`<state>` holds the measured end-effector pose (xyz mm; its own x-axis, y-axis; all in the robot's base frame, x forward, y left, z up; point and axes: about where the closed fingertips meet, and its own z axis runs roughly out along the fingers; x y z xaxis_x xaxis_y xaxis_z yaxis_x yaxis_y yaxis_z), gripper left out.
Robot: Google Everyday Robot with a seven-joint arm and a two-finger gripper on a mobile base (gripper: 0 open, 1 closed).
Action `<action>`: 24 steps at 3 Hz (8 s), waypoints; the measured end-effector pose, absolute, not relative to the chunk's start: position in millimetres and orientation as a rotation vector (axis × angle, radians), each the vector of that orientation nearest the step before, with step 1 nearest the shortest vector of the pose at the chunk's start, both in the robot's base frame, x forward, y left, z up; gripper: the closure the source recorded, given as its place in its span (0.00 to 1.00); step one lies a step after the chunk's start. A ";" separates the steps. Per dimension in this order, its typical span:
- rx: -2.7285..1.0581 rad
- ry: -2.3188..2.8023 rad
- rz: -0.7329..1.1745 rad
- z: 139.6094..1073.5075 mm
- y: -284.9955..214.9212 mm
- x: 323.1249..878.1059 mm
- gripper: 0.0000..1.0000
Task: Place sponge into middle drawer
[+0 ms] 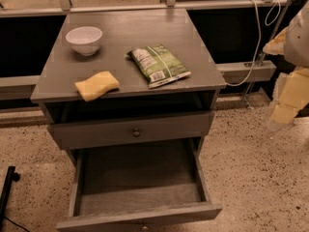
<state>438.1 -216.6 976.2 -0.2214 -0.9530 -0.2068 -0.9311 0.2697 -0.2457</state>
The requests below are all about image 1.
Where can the grey metal railing frame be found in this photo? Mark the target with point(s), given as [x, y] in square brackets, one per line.
[145, 4]

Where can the closed upper drawer with knob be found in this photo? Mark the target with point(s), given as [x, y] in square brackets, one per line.
[71, 136]

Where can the grey wooden drawer cabinet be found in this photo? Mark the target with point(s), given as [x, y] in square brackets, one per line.
[61, 103]

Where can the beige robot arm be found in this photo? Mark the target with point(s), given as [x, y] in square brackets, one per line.
[296, 48]

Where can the black stand leg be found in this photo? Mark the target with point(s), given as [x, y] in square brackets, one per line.
[12, 176]

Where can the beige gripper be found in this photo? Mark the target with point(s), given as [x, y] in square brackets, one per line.
[297, 41]

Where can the open lower wooden drawer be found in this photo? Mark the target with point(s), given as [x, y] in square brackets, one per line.
[138, 187]

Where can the green chip bag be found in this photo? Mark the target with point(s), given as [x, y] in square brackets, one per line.
[158, 65]

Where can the white bowl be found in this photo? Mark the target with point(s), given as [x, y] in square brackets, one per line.
[84, 40]

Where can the yellow sponge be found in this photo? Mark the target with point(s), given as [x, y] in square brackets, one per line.
[96, 86]

